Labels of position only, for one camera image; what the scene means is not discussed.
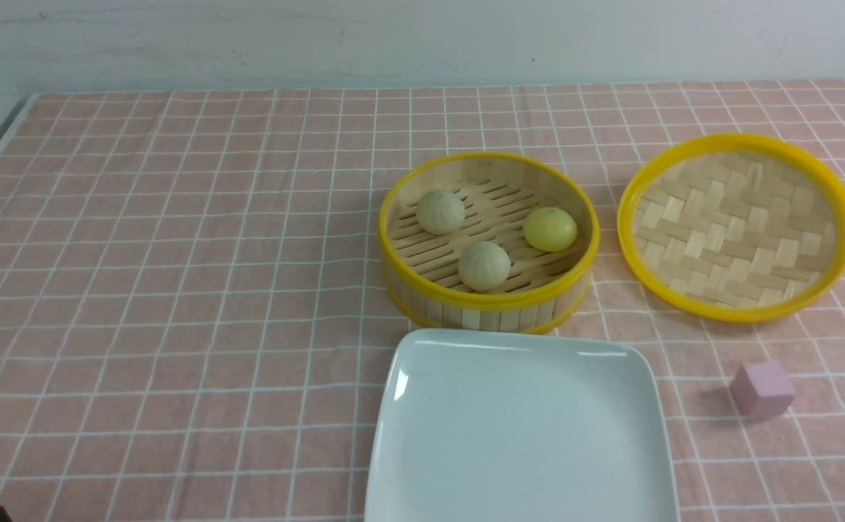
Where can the beige steamed bun back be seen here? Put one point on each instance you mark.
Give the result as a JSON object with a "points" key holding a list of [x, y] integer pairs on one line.
{"points": [[440, 212]]}

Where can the beige steamed bun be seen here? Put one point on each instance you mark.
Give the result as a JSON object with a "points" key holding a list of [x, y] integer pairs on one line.
{"points": [[484, 266], [440, 212]]}

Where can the beige steamed bun front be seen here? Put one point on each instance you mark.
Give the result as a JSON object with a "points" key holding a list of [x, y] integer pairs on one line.
{"points": [[484, 266]]}

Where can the yellow steamed bun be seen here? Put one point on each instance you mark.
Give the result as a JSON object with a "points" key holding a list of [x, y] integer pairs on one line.
{"points": [[550, 229]]}

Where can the white square ceramic plate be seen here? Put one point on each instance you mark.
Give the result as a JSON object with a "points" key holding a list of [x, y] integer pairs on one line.
{"points": [[484, 426]]}

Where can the yellow-rimmed bamboo steamer basket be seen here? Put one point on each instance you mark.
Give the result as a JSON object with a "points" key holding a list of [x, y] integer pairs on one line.
{"points": [[455, 254]]}

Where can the pink checkered tablecloth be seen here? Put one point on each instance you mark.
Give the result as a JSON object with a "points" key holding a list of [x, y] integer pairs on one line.
{"points": [[194, 325]]}

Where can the yellow-rimmed woven steamer lid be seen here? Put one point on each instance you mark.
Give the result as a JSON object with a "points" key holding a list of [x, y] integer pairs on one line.
{"points": [[735, 227]]}

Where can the small pink cube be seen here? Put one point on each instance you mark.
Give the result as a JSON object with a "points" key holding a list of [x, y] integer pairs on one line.
{"points": [[762, 390]]}

